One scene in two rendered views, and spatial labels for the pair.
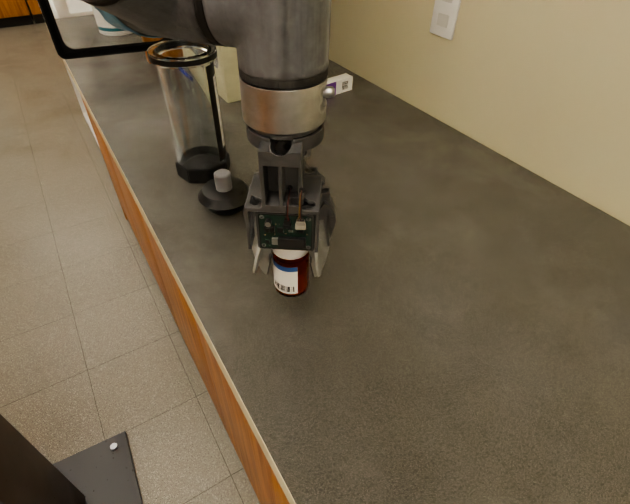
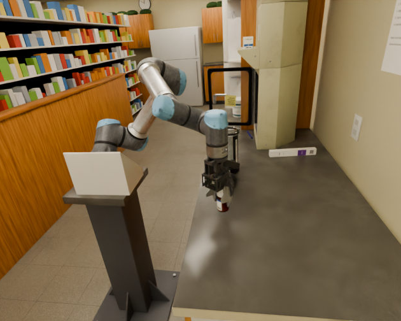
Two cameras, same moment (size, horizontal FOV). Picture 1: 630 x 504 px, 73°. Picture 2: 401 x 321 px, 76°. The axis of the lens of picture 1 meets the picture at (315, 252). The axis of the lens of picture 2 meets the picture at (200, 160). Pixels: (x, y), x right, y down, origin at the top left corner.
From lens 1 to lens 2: 57 cm
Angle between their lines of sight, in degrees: 38
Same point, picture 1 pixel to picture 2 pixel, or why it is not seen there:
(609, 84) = not seen: outside the picture
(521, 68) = (377, 160)
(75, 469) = (158, 275)
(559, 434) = (273, 286)
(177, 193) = not seen: hidden behind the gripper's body
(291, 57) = (212, 140)
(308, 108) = (217, 152)
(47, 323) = (177, 219)
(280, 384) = (201, 233)
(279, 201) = (208, 174)
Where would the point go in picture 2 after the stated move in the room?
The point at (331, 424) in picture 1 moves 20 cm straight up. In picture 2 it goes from (206, 248) to (202, 199)
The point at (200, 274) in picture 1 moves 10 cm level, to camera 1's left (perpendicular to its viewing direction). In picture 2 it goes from (204, 199) to (187, 192)
